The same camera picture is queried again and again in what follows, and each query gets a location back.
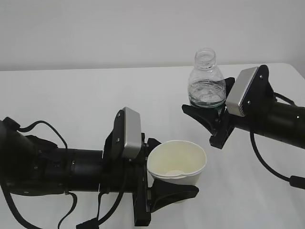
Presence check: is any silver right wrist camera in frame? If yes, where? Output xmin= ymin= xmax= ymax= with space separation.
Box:
xmin=225 ymin=67 xmax=258 ymax=117

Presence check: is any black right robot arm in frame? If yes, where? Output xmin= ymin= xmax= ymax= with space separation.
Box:
xmin=182 ymin=65 xmax=305 ymax=149

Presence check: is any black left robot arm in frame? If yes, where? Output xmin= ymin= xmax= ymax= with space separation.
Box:
xmin=0 ymin=112 xmax=199 ymax=229

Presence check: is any clear water bottle green label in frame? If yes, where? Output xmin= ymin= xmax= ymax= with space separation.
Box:
xmin=187 ymin=48 xmax=226 ymax=108

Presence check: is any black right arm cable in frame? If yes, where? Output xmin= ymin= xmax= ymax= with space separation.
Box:
xmin=249 ymin=92 xmax=305 ymax=190

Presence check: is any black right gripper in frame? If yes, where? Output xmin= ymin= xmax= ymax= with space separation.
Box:
xmin=182 ymin=77 xmax=235 ymax=149

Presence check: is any white paper cup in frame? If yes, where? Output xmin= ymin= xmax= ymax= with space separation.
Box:
xmin=146 ymin=140 xmax=207 ymax=204

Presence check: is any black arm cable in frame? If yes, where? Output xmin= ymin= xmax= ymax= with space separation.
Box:
xmin=249 ymin=92 xmax=305 ymax=190
xmin=0 ymin=120 xmax=148 ymax=229

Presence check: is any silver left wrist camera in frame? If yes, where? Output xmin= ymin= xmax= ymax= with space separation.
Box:
xmin=122 ymin=107 xmax=142 ymax=159

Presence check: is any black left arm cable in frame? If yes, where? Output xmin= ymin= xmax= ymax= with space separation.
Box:
xmin=0 ymin=120 xmax=148 ymax=229

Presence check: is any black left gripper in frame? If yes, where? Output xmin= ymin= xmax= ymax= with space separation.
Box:
xmin=102 ymin=132 xmax=200 ymax=222

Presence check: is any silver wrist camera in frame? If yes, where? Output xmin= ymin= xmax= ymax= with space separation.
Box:
xmin=225 ymin=67 xmax=258 ymax=117
xmin=122 ymin=107 xmax=142 ymax=159

